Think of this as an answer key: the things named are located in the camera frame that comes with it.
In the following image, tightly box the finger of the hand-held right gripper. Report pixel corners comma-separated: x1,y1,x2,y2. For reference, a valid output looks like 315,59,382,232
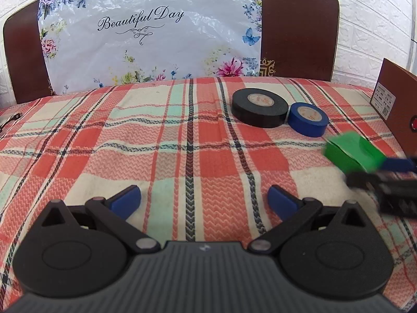
346,171,417,191
376,157,417,173

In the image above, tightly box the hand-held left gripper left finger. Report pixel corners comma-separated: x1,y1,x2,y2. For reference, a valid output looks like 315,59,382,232
41,184,161,257

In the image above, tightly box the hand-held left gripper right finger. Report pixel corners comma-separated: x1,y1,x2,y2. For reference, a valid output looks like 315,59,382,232
248,184,369,255

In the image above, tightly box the green tape roll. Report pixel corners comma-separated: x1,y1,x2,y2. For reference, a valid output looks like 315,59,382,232
324,131,388,174

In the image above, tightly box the brown box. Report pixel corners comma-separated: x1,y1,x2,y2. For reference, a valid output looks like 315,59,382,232
370,58,417,161

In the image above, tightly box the blue tape roll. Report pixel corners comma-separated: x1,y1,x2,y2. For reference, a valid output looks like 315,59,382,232
287,102,329,138

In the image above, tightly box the black tape roll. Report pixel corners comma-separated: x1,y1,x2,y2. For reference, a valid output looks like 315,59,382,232
231,89,290,129

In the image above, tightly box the red plaid blanket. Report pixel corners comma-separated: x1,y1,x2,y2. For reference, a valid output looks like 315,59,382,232
0,76,417,313

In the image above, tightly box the floral printed plastic bag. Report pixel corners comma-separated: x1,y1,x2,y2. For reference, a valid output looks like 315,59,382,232
37,0,264,96

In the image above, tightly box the brown wooden headboard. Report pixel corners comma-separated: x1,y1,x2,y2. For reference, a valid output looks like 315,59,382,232
3,0,340,105

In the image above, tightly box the black cable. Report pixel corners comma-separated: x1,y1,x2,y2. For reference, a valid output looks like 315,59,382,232
0,112,24,134

